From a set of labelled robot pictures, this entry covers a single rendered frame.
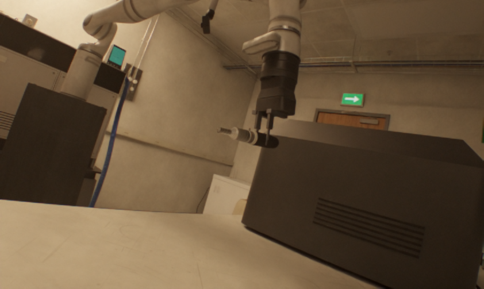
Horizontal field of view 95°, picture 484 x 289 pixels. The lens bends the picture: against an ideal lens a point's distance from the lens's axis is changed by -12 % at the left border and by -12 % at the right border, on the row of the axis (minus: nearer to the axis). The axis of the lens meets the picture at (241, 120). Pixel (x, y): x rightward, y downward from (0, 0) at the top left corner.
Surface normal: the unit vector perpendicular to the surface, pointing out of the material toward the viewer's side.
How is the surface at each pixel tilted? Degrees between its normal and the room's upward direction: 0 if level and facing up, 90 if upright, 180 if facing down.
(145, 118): 90
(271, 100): 96
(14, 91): 90
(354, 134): 58
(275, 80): 104
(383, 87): 90
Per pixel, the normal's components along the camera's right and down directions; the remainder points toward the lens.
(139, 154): 0.76, 0.11
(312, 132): -0.35, -0.76
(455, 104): -0.59, -0.29
